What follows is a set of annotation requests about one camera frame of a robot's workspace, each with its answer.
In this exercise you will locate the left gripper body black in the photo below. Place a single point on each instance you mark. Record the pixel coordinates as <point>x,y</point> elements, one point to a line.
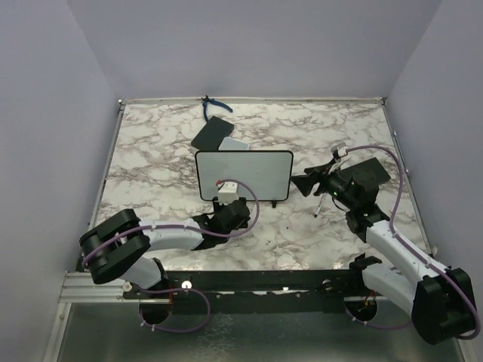
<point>217,207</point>

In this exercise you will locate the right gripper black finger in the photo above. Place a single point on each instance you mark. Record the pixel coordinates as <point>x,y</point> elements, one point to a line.
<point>314,172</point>
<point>305,184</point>

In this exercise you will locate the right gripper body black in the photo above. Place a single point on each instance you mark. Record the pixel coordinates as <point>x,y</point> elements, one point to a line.
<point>337,187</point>

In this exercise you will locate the black whiteboard marker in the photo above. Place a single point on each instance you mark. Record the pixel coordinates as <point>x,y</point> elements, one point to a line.
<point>320,206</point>

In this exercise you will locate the small whiteboard black frame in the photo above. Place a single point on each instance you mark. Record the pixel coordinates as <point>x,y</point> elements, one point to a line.
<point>267,173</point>

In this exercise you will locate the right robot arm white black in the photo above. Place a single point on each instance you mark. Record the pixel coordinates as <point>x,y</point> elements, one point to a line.
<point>438,299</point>

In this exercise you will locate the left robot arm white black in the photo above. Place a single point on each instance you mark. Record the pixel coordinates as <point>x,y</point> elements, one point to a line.
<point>116,248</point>

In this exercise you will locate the black eraser block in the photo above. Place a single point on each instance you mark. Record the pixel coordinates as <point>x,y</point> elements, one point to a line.
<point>373,167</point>

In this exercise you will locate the small white square device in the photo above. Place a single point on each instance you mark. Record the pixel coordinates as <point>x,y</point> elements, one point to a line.
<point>230,144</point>

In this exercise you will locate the black rectangular box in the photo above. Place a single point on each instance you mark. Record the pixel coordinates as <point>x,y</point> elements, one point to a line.
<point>212,134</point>

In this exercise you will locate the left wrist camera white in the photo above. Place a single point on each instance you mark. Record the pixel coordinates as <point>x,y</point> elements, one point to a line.
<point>227,192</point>

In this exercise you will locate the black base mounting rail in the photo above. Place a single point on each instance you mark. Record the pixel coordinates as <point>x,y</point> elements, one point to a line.
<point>251,292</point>

